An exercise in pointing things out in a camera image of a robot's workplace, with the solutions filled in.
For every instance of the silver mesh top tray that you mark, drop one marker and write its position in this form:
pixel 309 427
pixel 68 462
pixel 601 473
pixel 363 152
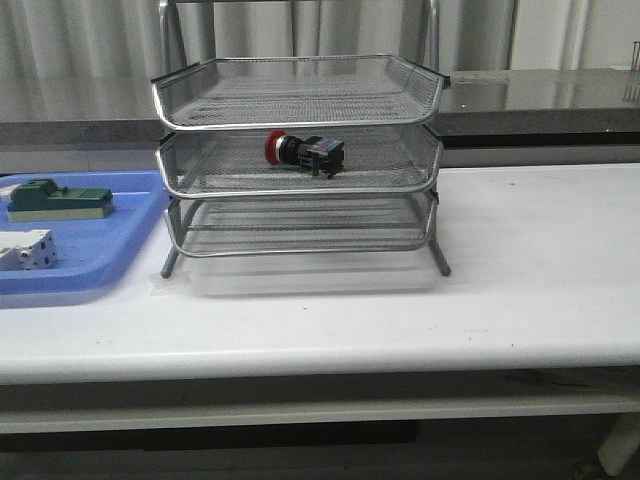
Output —
pixel 316 91

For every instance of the blue plastic tray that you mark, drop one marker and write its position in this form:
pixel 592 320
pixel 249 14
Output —
pixel 92 253

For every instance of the red emergency stop button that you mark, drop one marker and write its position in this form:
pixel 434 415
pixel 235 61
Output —
pixel 315 154

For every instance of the dark grey back counter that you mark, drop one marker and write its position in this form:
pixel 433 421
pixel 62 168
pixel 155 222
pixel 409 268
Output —
pixel 479 109

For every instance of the white circuit breaker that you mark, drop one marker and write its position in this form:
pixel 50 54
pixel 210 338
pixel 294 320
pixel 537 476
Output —
pixel 27 250

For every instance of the green and beige switch block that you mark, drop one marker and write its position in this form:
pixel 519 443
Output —
pixel 44 199

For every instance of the grey metal rack frame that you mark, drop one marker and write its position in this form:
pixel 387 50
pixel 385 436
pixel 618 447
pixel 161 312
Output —
pixel 437 254

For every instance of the white table leg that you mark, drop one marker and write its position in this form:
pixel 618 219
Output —
pixel 620 444

